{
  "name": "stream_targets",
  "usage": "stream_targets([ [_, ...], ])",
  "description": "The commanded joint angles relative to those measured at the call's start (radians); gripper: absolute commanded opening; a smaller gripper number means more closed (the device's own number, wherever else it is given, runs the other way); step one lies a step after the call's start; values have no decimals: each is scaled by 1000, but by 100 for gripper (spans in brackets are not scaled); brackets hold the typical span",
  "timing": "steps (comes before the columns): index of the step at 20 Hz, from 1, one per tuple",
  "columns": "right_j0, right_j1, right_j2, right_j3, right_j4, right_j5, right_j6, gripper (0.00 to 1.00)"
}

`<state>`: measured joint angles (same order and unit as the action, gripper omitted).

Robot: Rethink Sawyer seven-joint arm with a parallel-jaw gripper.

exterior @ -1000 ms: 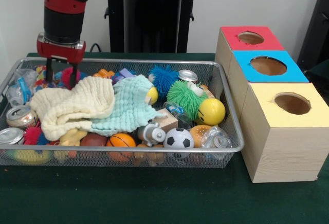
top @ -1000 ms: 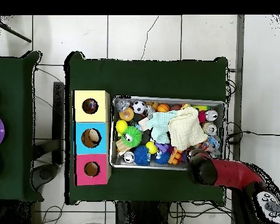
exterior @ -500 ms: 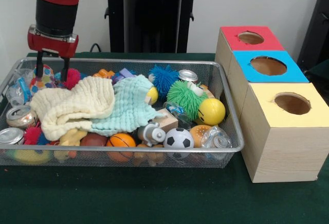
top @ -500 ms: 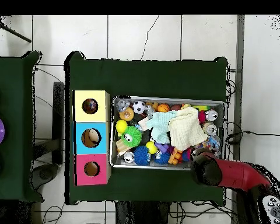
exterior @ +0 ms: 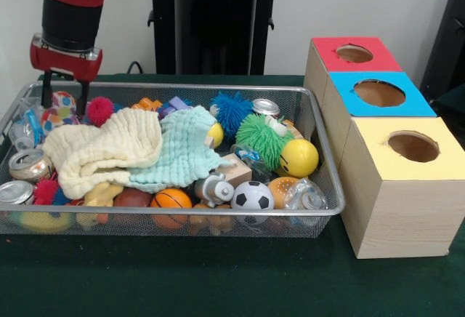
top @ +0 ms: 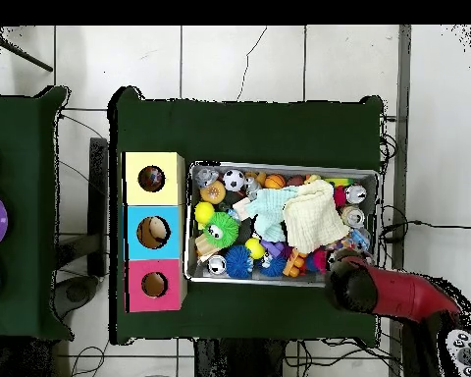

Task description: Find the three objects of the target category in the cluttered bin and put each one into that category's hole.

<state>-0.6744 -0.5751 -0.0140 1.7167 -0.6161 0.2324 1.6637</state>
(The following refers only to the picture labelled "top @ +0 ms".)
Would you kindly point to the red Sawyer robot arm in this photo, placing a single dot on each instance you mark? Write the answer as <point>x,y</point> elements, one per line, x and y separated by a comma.
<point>400,292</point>

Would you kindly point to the wooden box with three holes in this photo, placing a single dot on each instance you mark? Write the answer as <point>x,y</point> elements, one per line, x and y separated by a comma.
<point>168,243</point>

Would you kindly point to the shallow clear plastic bin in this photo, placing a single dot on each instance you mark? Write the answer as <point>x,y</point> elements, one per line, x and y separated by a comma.
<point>318,169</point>

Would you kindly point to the green spiky ball with eyes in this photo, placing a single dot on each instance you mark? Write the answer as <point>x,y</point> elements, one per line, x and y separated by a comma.
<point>225,227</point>

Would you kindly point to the orange ball with holes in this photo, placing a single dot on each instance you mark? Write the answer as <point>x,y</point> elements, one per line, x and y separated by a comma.
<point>214,192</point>

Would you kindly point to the small soccer ball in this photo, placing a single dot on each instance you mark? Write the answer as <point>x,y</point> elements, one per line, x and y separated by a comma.
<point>234,180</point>

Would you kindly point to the yellow ball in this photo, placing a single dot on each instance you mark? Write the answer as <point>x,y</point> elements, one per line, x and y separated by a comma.
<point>204,212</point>

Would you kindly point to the light blue cloth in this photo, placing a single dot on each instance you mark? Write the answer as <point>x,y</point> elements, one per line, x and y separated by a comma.
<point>269,208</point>

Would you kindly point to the small orange basketball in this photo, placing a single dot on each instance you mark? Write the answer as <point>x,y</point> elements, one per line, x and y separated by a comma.
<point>274,182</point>

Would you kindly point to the blue spiky ball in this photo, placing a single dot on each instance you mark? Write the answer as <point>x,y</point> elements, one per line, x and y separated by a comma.
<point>238,262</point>

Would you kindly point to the cream waffle cloth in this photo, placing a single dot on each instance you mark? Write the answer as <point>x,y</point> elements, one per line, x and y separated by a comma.
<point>314,220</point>

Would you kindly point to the black upright stand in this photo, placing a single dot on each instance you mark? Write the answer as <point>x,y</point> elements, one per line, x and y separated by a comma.
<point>98,176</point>

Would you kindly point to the grey stand foot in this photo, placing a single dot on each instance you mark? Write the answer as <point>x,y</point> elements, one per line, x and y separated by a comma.
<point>76,292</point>

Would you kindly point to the dark green side table cloth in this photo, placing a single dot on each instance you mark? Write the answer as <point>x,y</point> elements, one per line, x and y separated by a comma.
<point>19,129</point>

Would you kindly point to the black tripod leg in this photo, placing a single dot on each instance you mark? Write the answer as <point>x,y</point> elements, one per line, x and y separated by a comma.
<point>23,57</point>

